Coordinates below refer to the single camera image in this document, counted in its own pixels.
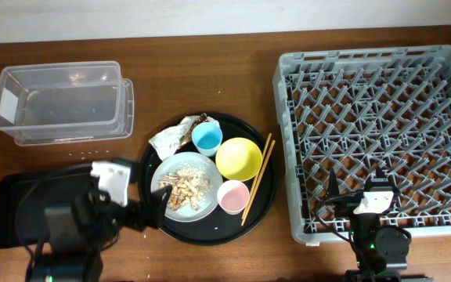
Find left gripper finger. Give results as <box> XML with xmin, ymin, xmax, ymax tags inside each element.
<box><xmin>111</xmin><ymin>157</ymin><xmax>139</xmax><ymax>183</ymax></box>
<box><xmin>147</xmin><ymin>185</ymin><xmax>172</xmax><ymax>228</ymax></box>

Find white napkin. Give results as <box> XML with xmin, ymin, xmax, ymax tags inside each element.
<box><xmin>149</xmin><ymin>115</ymin><xmax>220</xmax><ymax>161</ymax></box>

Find pink plastic cup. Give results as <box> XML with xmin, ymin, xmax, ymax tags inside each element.
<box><xmin>217</xmin><ymin>180</ymin><xmax>250</xmax><ymax>215</ymax></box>

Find gold snack wrapper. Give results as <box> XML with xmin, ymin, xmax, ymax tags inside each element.
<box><xmin>179</xmin><ymin>114</ymin><xmax>207</xmax><ymax>149</ymax></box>

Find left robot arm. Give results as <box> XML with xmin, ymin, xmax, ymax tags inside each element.
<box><xmin>14</xmin><ymin>161</ymin><xmax>172</xmax><ymax>281</ymax></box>

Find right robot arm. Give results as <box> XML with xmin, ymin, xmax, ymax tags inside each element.
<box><xmin>322</xmin><ymin>168</ymin><xmax>433</xmax><ymax>282</ymax></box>

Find grey dishwasher rack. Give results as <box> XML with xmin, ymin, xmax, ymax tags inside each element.
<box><xmin>272</xmin><ymin>45</ymin><xmax>451</xmax><ymax>246</ymax></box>

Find clear plastic waste bin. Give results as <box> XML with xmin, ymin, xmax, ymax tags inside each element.
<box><xmin>0</xmin><ymin>61</ymin><xmax>135</xmax><ymax>146</ymax></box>

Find food scraps on plate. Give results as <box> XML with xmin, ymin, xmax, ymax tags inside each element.
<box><xmin>158</xmin><ymin>167</ymin><xmax>211</xmax><ymax>212</ymax></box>

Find grey plate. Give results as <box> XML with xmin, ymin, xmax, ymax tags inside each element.
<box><xmin>150</xmin><ymin>152</ymin><xmax>223</xmax><ymax>222</ymax></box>

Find round black serving tray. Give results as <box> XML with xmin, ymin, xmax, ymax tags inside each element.
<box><xmin>137</xmin><ymin>111</ymin><xmax>278</xmax><ymax>247</ymax></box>

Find blue plastic cup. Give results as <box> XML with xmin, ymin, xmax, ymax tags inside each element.
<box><xmin>191</xmin><ymin>122</ymin><xmax>223</xmax><ymax>157</ymax></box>

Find right wooden chopstick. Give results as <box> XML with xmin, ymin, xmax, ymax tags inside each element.
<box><xmin>240</xmin><ymin>138</ymin><xmax>276</xmax><ymax>230</ymax></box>

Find wooden chopstick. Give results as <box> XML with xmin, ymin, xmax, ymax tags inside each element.
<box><xmin>241</xmin><ymin>133</ymin><xmax>272</xmax><ymax>226</ymax></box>
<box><xmin>240</xmin><ymin>138</ymin><xmax>276</xmax><ymax>230</ymax></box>

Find left wooden chopstick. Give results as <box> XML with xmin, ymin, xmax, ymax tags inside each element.
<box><xmin>241</xmin><ymin>133</ymin><xmax>272</xmax><ymax>226</ymax></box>

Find yellow plastic bowl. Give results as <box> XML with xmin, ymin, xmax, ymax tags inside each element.
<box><xmin>215</xmin><ymin>137</ymin><xmax>263</xmax><ymax>182</ymax></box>

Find black rectangular tray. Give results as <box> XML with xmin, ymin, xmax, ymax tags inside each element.
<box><xmin>0</xmin><ymin>168</ymin><xmax>99</xmax><ymax>249</ymax></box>

